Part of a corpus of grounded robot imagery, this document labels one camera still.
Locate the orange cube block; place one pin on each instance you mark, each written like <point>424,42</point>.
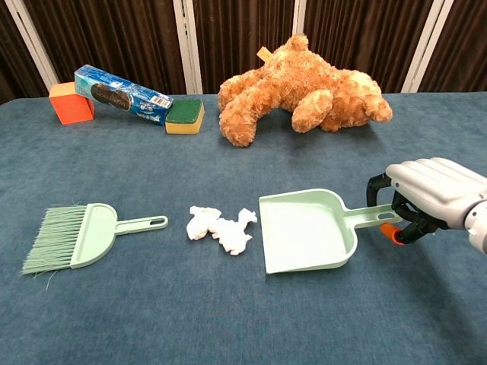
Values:
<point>70,108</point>

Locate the brown teddy bear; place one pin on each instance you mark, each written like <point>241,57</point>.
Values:
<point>304,83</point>

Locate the blue cookie package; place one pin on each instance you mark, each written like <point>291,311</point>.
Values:
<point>114,95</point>

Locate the blue table mat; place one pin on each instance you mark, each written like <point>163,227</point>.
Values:
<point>152,304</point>

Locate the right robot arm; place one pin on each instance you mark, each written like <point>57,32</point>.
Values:
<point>479,228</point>

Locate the green and yellow sponge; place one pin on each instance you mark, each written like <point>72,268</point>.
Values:
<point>184,114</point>

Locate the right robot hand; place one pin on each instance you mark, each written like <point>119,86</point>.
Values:
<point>433,186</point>

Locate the brown pleated partition panel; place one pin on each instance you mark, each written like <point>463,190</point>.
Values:
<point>114,38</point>
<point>11,57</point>
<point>243,30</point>
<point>361,30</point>
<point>464,38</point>

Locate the mint green dustpan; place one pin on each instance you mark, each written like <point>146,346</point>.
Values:
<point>304,232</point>

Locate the mint green hand broom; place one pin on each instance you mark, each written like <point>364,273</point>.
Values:
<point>91,235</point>

